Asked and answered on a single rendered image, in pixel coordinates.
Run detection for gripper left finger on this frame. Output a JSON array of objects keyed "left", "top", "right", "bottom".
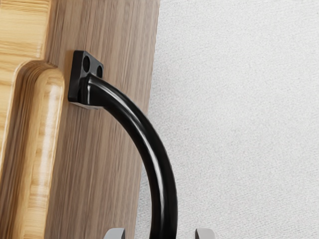
[{"left": 104, "top": 227, "right": 126, "bottom": 239}]

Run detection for wooden drawer cabinet black handle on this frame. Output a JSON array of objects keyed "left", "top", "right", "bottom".
[{"left": 0, "top": 0, "right": 179, "bottom": 239}]

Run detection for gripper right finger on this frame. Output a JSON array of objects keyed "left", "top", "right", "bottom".
[{"left": 194, "top": 227, "right": 216, "bottom": 239}]

